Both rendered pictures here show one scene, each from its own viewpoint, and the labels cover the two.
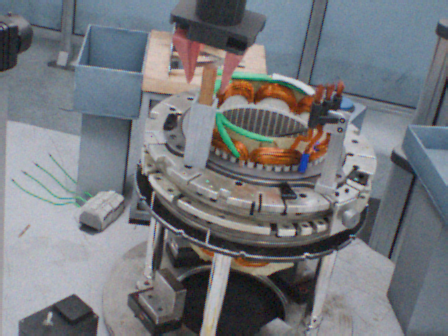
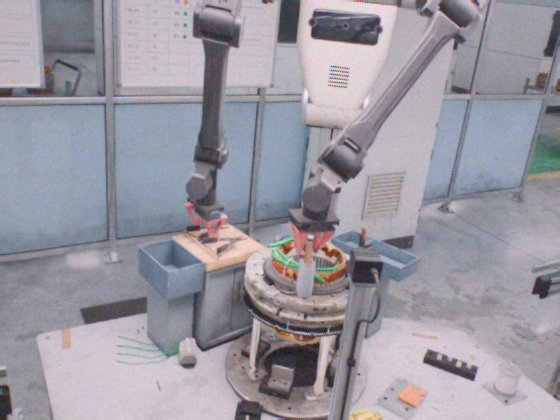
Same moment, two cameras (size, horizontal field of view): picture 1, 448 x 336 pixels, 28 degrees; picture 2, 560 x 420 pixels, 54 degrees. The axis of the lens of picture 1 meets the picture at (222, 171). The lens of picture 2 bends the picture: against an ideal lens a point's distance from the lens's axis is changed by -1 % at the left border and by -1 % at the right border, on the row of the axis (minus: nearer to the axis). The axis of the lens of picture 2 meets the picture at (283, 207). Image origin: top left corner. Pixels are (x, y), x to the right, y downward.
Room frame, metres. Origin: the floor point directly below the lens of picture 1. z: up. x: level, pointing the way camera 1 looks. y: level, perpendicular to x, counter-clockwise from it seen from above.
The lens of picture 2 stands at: (0.12, 0.76, 1.76)
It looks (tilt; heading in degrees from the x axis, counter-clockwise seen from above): 22 degrees down; 323
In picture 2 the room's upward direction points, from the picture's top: 6 degrees clockwise
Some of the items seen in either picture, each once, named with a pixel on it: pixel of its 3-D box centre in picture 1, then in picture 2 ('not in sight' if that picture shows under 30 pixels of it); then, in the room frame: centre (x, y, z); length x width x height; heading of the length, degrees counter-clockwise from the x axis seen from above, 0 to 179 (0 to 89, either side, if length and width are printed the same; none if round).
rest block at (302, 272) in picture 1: (294, 260); not in sight; (1.15, -0.14, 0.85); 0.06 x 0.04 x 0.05; 43
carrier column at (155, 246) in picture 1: (158, 225); (256, 340); (1.10, 0.08, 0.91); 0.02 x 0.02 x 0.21
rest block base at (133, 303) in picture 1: (154, 310); (276, 387); (1.01, 0.06, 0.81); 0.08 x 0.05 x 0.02; 39
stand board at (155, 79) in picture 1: (206, 66); (218, 246); (1.36, 0.06, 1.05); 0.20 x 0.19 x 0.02; 95
